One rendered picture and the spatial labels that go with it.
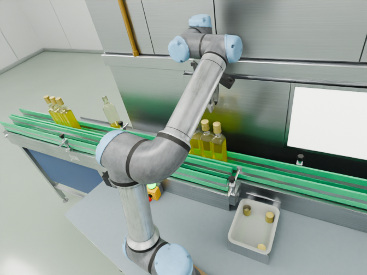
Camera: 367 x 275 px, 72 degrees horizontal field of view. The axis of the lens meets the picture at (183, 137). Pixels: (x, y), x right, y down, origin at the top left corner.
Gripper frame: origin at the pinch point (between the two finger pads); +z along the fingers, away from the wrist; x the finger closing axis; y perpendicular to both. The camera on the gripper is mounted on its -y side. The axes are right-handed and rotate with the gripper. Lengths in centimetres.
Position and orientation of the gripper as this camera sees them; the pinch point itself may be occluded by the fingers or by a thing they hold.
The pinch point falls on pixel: (214, 106)
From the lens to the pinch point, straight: 106.3
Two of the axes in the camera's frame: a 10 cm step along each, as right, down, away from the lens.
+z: 1.7, 7.5, 6.4
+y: -8.9, -1.7, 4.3
